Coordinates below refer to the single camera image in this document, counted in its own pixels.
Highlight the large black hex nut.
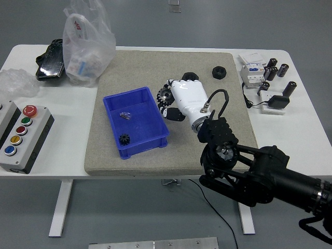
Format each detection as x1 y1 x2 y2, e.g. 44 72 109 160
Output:
181 72 199 82

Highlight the large black gear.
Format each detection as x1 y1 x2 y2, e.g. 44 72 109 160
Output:
157 87 172 107

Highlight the shiny black packet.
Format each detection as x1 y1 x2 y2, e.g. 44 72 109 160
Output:
35 38 65 82

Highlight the white circuit breaker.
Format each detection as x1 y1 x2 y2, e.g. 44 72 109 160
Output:
239 63 267 90

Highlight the grey-brown felt mat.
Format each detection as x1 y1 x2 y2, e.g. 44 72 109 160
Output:
84 50 259 177

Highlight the silver metal plate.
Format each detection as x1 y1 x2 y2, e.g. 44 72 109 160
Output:
88 237 219 249

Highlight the white power socket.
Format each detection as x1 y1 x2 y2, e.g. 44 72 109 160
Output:
260 90 286 115

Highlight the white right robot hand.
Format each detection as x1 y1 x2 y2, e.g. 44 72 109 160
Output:
156 79 210 133

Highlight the black cable on floor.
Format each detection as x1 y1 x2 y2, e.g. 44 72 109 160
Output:
188 178 239 249

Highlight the blue plastic box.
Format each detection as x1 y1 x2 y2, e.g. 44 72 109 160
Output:
103 87 171 159

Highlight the thin black adapter cord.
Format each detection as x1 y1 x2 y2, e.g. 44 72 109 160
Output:
241 82 270 107

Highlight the translucent white plastic bag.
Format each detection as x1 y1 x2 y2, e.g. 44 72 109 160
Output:
62 0 117 88

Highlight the small black hex nut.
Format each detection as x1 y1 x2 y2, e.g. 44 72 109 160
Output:
212 66 229 79

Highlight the crumpled clear plastic wrap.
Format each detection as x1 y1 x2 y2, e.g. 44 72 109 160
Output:
0 68 40 99

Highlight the small black gear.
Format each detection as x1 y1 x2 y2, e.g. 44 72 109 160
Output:
118 133 131 147

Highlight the black plug adapter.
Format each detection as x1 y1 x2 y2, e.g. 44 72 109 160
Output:
267 95 290 109

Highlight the flat white carton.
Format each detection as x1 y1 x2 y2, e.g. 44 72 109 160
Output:
238 51 266 66

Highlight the grey five-button control box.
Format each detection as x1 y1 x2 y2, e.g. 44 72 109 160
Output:
0 105 56 175

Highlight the metal bracket under table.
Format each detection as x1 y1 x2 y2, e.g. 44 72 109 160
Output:
160 178 182 186

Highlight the white table leg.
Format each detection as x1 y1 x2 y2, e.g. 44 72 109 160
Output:
48 178 74 237
237 199 256 236

